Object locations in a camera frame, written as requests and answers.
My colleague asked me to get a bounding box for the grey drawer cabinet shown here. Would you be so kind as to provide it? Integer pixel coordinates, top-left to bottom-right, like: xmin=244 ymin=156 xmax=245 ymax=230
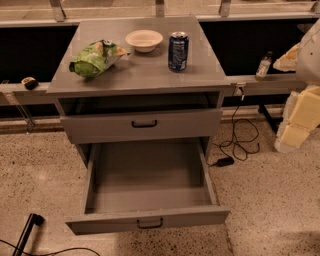
xmin=48 ymin=16 xmax=229 ymax=161

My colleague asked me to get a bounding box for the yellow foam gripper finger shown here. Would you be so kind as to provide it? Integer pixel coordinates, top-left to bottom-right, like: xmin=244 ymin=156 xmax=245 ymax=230
xmin=274 ymin=85 xmax=320 ymax=153
xmin=273 ymin=43 xmax=300 ymax=72

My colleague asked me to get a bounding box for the green rice chip bag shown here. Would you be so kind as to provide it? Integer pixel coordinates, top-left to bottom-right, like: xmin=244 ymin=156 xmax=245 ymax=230
xmin=69 ymin=40 xmax=130 ymax=78

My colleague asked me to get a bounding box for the black power cable with adapter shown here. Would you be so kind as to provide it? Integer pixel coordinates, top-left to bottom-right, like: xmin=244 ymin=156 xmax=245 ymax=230
xmin=208 ymin=87 xmax=261 ymax=168

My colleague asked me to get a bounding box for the grey open lower drawer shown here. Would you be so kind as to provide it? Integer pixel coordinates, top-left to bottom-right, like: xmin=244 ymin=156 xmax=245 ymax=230
xmin=66 ymin=138 xmax=230 ymax=235

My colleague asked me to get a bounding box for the blue soda can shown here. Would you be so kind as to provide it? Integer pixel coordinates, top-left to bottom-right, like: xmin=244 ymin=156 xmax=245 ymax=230
xmin=168 ymin=32 xmax=189 ymax=72

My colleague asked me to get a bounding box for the grey upper drawer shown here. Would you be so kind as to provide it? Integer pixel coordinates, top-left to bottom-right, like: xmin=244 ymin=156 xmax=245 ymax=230
xmin=60 ymin=109 xmax=222 ymax=144

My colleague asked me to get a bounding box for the metal window rail frame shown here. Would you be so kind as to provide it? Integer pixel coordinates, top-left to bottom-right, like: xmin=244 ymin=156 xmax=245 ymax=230
xmin=0 ymin=0 xmax=320 ymax=133

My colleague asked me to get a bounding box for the clear plastic bottle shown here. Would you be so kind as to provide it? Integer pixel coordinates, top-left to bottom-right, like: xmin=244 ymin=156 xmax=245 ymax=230
xmin=255 ymin=51 xmax=273 ymax=81

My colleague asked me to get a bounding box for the white paper bowl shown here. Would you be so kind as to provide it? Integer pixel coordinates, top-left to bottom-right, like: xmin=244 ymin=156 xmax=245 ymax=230
xmin=125 ymin=30 xmax=163 ymax=53

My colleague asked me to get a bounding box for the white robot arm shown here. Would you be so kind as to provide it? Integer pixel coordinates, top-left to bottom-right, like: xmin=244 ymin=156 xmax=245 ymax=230
xmin=273 ymin=20 xmax=320 ymax=153

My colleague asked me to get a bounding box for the black stand with cable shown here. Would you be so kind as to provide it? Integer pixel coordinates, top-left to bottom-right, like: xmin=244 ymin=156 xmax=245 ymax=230
xmin=0 ymin=213 xmax=101 ymax=256

